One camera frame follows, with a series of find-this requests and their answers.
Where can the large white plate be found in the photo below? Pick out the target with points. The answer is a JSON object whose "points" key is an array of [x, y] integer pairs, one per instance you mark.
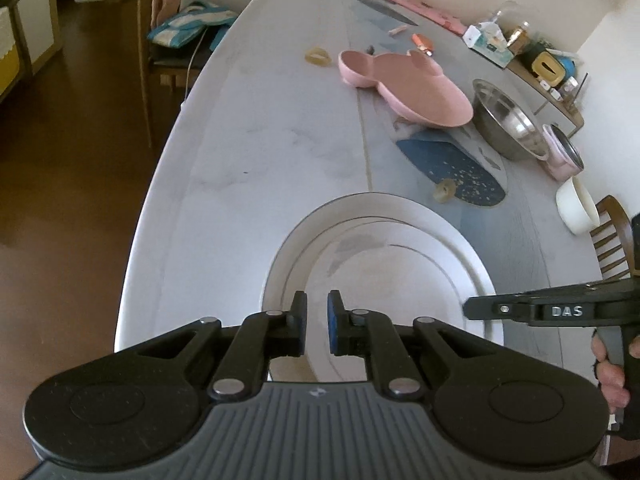
{"points": [[400, 270]]}

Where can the wooden side cabinet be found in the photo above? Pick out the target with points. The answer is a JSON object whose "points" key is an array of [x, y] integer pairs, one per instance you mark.
{"points": [[12, 50]]}

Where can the stainless steel bowl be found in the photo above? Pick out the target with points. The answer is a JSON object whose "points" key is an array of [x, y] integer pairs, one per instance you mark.
{"points": [[507, 120]]}

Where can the orange correction tape dispenser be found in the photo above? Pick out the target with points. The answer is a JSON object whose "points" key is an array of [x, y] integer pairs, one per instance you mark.
{"points": [[422, 44]]}

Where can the pink cloth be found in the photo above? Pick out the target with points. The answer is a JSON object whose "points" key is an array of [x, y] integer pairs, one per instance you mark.
{"points": [[425, 7]]}

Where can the white cupboard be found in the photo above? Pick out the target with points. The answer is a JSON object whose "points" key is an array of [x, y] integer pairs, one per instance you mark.
{"points": [[42, 15]]}

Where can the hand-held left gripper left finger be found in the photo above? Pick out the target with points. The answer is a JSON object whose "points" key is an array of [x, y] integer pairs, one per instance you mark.
{"points": [[299, 324]]}

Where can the white drawer cabinet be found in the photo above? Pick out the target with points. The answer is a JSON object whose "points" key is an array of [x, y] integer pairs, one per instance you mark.
{"points": [[545, 97]]}

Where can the clear tape roll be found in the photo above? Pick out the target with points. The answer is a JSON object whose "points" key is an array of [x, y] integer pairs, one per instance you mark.
{"points": [[317, 56], [444, 191]]}

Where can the wooden slat-back chair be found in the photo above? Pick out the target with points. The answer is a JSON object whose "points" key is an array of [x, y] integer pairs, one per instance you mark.
{"points": [[612, 240]]}

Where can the pink mouse-shaped plate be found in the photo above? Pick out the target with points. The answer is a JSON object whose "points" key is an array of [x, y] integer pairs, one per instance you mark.
{"points": [[415, 87]]}

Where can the glass jar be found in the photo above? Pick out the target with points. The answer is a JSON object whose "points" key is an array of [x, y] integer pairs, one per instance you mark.
{"points": [[512, 20]]}

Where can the person's right hand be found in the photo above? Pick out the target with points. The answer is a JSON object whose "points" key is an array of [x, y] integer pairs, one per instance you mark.
{"points": [[611, 375]]}

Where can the blue and white bag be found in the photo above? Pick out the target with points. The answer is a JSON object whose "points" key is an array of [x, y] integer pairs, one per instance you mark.
{"points": [[192, 22]]}

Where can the wooden chair with bag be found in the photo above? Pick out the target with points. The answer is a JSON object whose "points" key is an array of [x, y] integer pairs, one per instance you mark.
{"points": [[160, 65]]}

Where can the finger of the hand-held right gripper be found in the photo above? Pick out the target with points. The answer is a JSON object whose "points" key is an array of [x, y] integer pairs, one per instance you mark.
{"points": [[505, 309]]}

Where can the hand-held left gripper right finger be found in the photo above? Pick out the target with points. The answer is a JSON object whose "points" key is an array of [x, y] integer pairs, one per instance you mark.
{"points": [[334, 325]]}

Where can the tissue box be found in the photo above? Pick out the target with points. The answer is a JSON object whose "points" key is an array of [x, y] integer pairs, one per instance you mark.
{"points": [[487, 45]]}

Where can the pink pen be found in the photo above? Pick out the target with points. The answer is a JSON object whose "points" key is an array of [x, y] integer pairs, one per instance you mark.
{"points": [[398, 30]]}

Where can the yellow and teal container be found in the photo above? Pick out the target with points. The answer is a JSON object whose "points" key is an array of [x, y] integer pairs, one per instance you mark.
{"points": [[550, 67]]}

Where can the pink bowl with steel liner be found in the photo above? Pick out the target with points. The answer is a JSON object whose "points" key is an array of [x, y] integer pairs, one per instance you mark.
{"points": [[562, 152]]}

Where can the cream bowl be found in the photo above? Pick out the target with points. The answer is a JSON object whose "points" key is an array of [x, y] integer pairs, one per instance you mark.
{"points": [[577, 207]]}

